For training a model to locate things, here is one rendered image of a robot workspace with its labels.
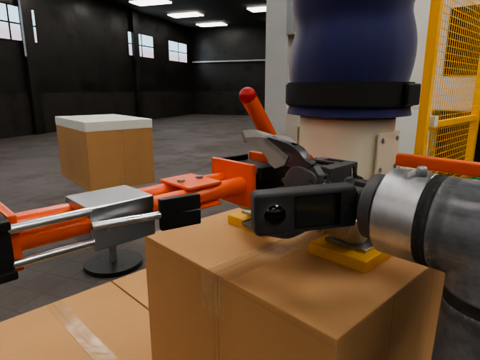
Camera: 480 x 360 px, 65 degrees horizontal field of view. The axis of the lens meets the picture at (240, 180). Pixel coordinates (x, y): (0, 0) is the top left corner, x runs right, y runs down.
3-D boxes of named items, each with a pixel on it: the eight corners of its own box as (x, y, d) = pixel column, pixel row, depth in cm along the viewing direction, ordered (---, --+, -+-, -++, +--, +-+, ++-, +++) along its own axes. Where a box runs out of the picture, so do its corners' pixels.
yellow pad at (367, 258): (399, 207, 83) (401, 185, 81) (448, 218, 76) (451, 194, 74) (306, 253, 60) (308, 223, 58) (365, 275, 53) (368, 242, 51)
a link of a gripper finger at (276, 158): (265, 130, 55) (308, 171, 50) (236, 133, 51) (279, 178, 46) (273, 112, 53) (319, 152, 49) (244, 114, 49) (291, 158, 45)
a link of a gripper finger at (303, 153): (266, 155, 50) (311, 199, 46) (257, 156, 49) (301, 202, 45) (281, 126, 47) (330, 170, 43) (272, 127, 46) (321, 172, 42)
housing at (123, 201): (127, 219, 45) (124, 183, 44) (158, 235, 40) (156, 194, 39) (67, 235, 40) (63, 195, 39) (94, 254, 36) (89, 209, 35)
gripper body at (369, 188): (316, 207, 53) (401, 230, 44) (276, 222, 47) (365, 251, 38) (318, 153, 51) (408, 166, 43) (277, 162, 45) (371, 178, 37)
